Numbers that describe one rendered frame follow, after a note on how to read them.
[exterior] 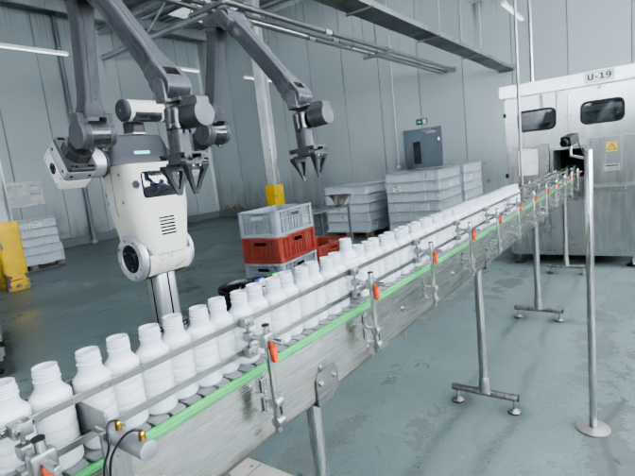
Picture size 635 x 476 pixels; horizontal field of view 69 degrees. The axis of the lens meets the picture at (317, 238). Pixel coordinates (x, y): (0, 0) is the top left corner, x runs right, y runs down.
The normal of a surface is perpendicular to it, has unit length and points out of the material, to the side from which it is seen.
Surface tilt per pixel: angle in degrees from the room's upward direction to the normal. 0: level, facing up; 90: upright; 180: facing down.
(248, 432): 90
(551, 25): 90
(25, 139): 90
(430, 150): 90
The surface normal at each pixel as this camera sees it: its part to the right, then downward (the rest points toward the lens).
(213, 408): 0.81, 0.01
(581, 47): -0.58, 0.18
